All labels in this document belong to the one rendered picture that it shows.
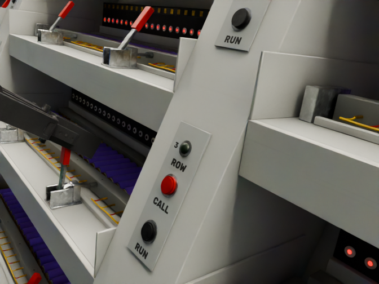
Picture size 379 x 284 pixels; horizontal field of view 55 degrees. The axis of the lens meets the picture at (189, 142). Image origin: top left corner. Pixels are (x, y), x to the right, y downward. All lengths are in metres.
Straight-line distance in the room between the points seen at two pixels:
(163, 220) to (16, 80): 0.66
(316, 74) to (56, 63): 0.42
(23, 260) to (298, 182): 0.52
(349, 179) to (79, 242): 0.30
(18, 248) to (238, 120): 0.52
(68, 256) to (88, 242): 0.03
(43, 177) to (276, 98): 0.40
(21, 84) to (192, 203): 0.69
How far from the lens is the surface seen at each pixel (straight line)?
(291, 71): 0.30
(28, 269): 0.67
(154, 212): 0.32
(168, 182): 0.31
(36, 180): 0.58
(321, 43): 0.33
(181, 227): 0.30
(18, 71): 0.91
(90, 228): 0.46
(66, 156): 0.48
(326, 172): 0.24
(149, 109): 0.38
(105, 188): 0.50
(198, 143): 0.30
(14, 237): 0.75
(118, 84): 0.43
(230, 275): 0.34
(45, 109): 0.48
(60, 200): 0.50
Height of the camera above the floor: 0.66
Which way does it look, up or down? 3 degrees down
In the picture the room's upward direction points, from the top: 23 degrees clockwise
